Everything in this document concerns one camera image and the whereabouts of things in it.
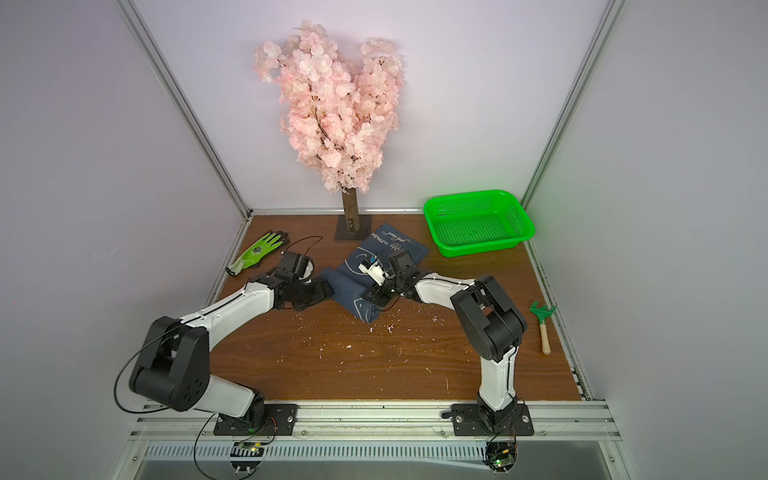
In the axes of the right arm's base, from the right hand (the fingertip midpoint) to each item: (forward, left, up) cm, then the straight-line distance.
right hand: (366, 288), depth 91 cm
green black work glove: (+22, +39, -4) cm, 45 cm away
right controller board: (-41, -35, -8) cm, 55 cm away
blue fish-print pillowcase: (0, +5, 0) cm, 5 cm away
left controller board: (-43, +27, -9) cm, 51 cm away
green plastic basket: (+35, -41, -7) cm, 54 cm away
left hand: (-2, +11, +1) cm, 11 cm away
